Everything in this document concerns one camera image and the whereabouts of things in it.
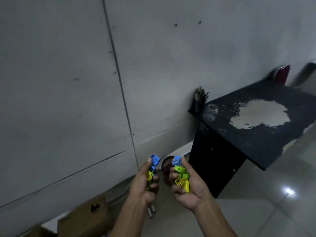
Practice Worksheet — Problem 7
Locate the person's right forearm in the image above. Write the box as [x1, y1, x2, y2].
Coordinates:
[193, 198, 239, 237]

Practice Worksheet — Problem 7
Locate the black desk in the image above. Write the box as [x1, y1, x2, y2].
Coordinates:
[188, 79, 316, 199]

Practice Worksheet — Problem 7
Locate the brown cardboard box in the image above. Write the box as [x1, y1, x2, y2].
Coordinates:
[57, 195, 111, 237]

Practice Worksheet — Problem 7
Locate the maroon chair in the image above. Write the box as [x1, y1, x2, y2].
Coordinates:
[268, 65, 291, 86]

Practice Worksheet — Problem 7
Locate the clear glass jar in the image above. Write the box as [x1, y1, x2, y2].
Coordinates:
[203, 104, 219, 122]

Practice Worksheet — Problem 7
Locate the black holder with pencils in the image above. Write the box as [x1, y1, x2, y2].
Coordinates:
[192, 86, 209, 113]

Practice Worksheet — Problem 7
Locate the person's left forearm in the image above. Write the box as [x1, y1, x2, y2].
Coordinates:
[109, 198, 149, 237]

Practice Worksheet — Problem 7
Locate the person's left hand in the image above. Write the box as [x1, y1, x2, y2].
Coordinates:
[129, 158, 161, 208]

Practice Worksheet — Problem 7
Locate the brown mesh basket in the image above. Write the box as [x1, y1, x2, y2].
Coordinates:
[161, 156, 176, 187]

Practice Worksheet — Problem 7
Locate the person's right hand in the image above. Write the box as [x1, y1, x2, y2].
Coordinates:
[169, 156, 213, 213]

